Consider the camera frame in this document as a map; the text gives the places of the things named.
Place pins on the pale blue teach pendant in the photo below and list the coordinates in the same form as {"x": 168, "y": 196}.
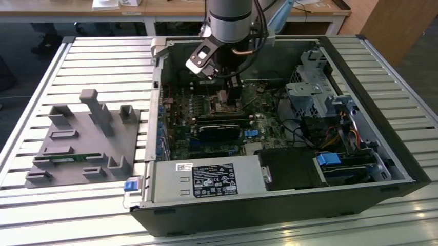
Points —
{"x": 281, "y": 15}

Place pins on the black open PC case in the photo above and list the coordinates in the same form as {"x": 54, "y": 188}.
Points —
{"x": 239, "y": 217}

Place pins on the blue motherboard connector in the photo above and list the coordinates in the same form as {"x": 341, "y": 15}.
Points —
{"x": 250, "y": 133}

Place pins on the black chair base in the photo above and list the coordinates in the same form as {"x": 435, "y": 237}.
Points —
{"x": 46, "y": 43}

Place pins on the black graphics card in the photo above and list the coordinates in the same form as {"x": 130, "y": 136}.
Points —
{"x": 219, "y": 133}

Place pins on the silver power supply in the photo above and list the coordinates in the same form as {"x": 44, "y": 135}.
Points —
{"x": 171, "y": 184}

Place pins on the green motherboard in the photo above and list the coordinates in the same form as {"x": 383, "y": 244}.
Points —
{"x": 267, "y": 120}

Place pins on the white barcode sticker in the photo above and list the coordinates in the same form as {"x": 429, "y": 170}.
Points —
{"x": 184, "y": 166}

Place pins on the silver square CPU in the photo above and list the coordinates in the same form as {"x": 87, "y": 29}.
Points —
{"x": 220, "y": 97}

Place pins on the wooden desk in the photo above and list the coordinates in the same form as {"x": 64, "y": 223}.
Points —
{"x": 51, "y": 7}

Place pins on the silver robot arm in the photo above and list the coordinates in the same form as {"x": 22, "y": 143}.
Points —
{"x": 229, "y": 20}

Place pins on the white box with dark print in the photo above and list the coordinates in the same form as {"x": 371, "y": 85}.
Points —
{"x": 130, "y": 2}

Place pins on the blue disk carrier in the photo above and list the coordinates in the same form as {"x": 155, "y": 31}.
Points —
{"x": 329, "y": 159}

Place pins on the black power supply label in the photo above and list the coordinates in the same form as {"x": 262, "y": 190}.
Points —
{"x": 214, "y": 182}

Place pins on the CPU socket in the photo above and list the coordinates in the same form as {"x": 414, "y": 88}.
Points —
{"x": 226, "y": 111}

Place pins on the gray parts rack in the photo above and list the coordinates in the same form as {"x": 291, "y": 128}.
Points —
{"x": 86, "y": 143}

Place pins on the blue case latch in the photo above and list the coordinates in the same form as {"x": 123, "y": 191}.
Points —
{"x": 131, "y": 186}

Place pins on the green RAM stick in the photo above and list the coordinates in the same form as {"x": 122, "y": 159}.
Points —
{"x": 80, "y": 157}

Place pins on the wooden cabinet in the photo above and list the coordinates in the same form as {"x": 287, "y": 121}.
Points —
{"x": 393, "y": 25}

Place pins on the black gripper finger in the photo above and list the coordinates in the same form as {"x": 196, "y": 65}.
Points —
{"x": 234, "y": 92}

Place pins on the black plastic shroud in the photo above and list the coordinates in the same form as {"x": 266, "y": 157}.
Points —
{"x": 290, "y": 169}

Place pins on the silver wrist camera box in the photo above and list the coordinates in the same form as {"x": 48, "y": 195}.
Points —
{"x": 202, "y": 57}

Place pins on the gray metal drive cage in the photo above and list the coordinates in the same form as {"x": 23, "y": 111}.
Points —
{"x": 301, "y": 97}

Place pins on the silver finned heatsink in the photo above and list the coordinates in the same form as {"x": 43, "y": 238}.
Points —
{"x": 255, "y": 149}

